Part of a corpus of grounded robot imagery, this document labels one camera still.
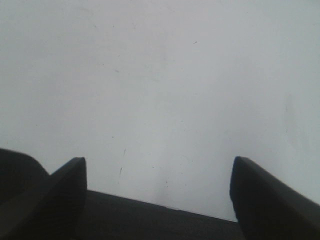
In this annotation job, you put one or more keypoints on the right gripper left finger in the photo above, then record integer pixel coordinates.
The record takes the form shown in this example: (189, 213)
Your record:
(49, 210)

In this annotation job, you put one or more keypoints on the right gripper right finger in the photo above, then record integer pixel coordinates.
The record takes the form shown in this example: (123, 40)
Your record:
(268, 209)

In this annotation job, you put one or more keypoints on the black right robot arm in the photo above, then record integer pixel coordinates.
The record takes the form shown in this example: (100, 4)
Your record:
(110, 217)

